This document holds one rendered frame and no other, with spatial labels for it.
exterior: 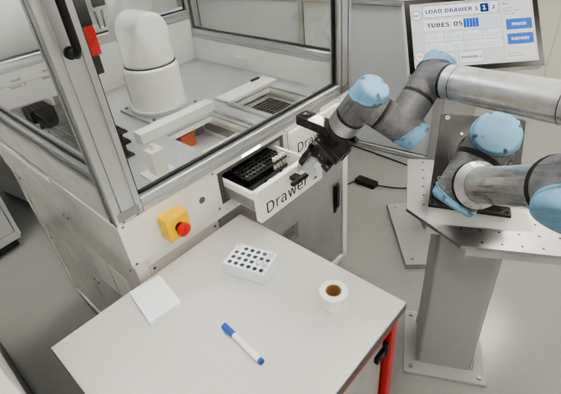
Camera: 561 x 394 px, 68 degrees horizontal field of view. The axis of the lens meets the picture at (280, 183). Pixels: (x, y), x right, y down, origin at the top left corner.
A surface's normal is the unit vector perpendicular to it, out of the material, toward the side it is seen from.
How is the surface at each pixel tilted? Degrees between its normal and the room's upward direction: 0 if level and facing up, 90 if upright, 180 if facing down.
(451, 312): 90
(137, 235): 90
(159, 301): 0
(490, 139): 38
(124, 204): 90
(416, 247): 3
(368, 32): 90
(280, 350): 0
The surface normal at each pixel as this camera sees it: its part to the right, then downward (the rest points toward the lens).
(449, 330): -0.25, 0.56
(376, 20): -0.57, 0.50
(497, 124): -0.23, -0.30
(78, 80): 0.74, 0.33
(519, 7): -0.07, -0.10
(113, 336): -0.08, -0.82
